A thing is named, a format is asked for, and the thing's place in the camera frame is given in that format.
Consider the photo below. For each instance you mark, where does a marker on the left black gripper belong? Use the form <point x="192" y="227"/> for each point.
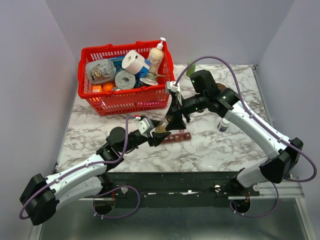
<point x="157" y="138"/>

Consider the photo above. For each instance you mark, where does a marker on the beige jar brown lid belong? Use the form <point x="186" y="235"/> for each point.
<point x="221" y="87"/>

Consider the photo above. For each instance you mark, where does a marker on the clear pill bottle yellow pills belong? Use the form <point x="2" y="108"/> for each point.
<point x="163" y="125"/>

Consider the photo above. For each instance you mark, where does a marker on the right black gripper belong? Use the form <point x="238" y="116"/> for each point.
<point x="176" y="122"/>

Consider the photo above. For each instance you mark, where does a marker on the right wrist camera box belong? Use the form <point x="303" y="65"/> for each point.
<point x="172" y="86"/>

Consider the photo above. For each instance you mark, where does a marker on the blue package in basket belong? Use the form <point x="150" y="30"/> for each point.
<point x="117" y="62"/>

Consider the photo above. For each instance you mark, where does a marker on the white small pill bottle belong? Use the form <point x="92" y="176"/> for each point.
<point x="223" y="125"/>

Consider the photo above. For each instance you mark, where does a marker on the green lid of bottle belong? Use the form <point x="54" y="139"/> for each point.
<point x="191" y="69"/>

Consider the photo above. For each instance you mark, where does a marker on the silver tin can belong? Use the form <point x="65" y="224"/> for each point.
<point x="151" y="79"/>

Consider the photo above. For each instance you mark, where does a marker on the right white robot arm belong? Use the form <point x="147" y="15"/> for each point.
<point x="281" y="151"/>

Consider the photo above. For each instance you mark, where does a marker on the red weekly pill organizer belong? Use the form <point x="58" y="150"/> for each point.
<point x="177" y="137"/>

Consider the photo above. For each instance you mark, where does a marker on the red plastic shopping basket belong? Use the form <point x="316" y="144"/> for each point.
<point x="125" y="101"/>

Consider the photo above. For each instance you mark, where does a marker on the grey toilet paper roll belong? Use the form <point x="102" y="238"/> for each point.
<point x="124" y="80"/>

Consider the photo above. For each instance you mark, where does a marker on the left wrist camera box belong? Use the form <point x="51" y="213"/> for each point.
<point x="144" y="125"/>

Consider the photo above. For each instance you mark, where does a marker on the orange fruit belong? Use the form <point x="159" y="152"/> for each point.
<point x="108" y="86"/>

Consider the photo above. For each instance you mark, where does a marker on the orange small box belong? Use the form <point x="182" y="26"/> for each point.
<point x="97" y="88"/>

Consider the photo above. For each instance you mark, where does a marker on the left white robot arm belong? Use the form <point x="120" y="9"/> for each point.
<point x="43" y="196"/>

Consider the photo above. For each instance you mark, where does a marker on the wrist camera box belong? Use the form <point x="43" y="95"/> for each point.
<point x="144" y="125"/>
<point x="172" y="86"/>

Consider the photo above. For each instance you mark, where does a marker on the white toilet paper roll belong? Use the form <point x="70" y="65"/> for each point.
<point x="135" y="63"/>

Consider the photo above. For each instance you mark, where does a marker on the cream pump lotion bottle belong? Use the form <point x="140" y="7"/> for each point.
<point x="156" y="56"/>

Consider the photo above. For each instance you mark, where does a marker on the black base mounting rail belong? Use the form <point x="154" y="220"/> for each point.
<point x="171" y="189"/>

